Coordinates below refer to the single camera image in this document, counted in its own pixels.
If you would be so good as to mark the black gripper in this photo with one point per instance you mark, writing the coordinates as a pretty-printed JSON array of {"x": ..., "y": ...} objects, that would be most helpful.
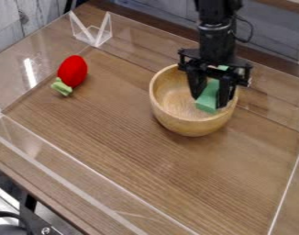
[{"x": 214, "y": 59}]

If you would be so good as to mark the black table clamp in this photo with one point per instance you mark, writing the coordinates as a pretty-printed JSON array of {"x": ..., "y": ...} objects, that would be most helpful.
[{"x": 40, "y": 227}]

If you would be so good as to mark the clear acrylic tray wall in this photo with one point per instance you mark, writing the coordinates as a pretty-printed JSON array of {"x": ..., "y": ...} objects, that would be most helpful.
[{"x": 88, "y": 199}]

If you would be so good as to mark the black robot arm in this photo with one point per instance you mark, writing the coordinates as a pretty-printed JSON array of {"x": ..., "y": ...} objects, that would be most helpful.
[{"x": 219, "y": 13}]

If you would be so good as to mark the red plush strawberry toy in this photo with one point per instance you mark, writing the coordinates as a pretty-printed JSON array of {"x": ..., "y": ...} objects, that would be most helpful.
[{"x": 71, "y": 74}]

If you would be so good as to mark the clear acrylic corner bracket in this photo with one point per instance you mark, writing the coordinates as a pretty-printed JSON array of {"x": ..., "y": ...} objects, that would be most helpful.
[{"x": 92, "y": 35}]

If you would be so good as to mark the light wooden bowl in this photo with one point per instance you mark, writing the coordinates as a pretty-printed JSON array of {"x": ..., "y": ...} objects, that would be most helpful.
[{"x": 174, "y": 106}]

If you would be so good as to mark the green rectangular block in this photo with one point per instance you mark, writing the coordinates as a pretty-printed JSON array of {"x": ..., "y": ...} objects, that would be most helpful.
[{"x": 206, "y": 102}]

